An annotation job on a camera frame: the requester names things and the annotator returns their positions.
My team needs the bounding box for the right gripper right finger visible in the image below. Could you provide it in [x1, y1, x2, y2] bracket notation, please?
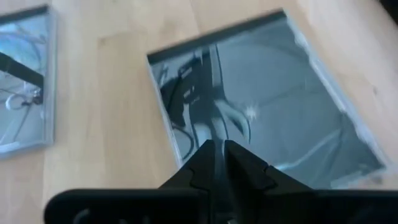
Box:
[223, 139, 313, 193]

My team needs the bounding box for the grey CD jewel case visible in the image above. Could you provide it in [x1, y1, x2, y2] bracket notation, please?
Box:
[146, 9, 391, 190]

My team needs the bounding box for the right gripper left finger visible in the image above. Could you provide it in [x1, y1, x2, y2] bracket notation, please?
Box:
[158, 139, 218, 192]

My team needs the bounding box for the CD jewel case printed cover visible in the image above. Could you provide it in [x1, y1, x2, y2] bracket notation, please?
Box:
[0, 4, 58, 158]

